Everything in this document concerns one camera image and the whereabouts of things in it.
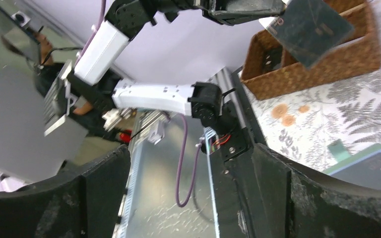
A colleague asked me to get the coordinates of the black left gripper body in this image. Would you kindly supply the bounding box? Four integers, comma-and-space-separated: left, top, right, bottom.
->
164, 0, 286, 26

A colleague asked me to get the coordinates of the brown wicker basket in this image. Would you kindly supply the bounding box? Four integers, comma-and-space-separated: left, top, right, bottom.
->
241, 0, 381, 100

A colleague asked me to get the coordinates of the dark credit card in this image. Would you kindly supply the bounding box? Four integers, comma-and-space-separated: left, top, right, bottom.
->
329, 152, 381, 190
258, 0, 355, 69

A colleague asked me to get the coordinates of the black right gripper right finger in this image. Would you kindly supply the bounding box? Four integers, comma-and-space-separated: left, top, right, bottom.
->
252, 144, 381, 238

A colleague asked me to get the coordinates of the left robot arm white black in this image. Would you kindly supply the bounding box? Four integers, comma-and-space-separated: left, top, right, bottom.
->
66, 0, 285, 126

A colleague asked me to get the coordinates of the floral patterned table mat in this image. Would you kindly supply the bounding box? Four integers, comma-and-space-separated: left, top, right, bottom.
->
247, 0, 381, 171

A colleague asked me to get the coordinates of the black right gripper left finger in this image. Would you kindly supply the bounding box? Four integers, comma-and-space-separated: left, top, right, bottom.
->
0, 145, 130, 238

